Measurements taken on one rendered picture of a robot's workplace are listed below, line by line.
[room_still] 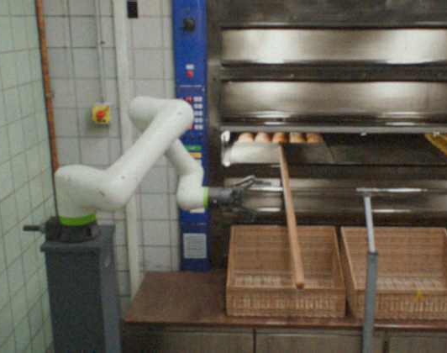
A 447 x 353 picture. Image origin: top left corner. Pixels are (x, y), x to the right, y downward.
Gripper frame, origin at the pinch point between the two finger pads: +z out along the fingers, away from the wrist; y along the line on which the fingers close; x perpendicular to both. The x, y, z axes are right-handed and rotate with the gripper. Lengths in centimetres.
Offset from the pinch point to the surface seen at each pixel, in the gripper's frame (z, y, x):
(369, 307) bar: 45, 48, 4
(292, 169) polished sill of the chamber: 13, 2, -56
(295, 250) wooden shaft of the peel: 8, -1, 58
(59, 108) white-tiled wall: -108, -29, -57
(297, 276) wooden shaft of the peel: 8, -1, 76
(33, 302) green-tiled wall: -114, 61, -18
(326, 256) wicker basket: 32, 48, -49
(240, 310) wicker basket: -12, 57, -7
